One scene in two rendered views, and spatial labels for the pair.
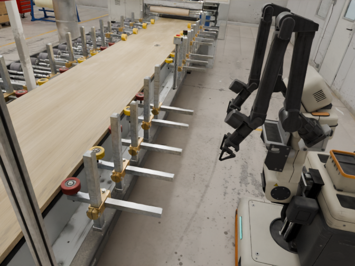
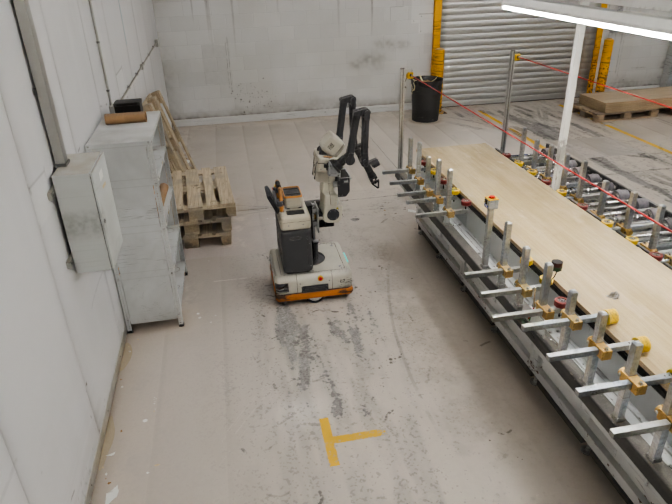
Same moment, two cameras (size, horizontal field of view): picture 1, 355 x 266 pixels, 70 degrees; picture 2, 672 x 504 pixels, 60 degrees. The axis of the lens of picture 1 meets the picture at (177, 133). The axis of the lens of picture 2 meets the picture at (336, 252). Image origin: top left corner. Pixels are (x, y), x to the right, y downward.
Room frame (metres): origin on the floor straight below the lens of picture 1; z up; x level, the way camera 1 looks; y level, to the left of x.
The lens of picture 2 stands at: (5.48, -2.02, 2.68)
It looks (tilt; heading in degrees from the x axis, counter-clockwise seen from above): 27 degrees down; 162
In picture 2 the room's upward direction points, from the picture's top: 2 degrees counter-clockwise
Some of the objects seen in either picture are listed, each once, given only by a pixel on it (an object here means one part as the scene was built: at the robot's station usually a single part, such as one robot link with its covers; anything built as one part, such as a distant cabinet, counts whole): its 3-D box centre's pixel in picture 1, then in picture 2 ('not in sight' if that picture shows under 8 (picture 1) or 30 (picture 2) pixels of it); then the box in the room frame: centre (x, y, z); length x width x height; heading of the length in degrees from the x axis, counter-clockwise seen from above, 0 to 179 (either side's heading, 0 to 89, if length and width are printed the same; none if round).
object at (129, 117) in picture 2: not in sight; (125, 117); (0.77, -2.12, 1.59); 0.30 x 0.08 x 0.08; 82
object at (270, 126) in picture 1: (276, 140); (339, 179); (1.16, -0.54, 0.99); 0.28 x 0.16 x 0.22; 172
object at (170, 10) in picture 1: (179, 11); not in sight; (5.63, 0.17, 1.05); 1.43 x 0.12 x 0.12; 82
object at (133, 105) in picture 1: (134, 138); (427, 182); (1.24, 0.25, 0.87); 0.04 x 0.04 x 0.48; 82
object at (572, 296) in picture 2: (190, 48); (566, 328); (3.46, -0.07, 0.87); 0.04 x 0.04 x 0.48; 82
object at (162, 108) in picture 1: (165, 108); (441, 213); (1.76, 0.11, 0.82); 0.43 x 0.03 x 0.04; 82
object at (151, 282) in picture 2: not in sight; (144, 220); (0.88, -2.13, 0.78); 0.90 x 0.45 x 1.55; 172
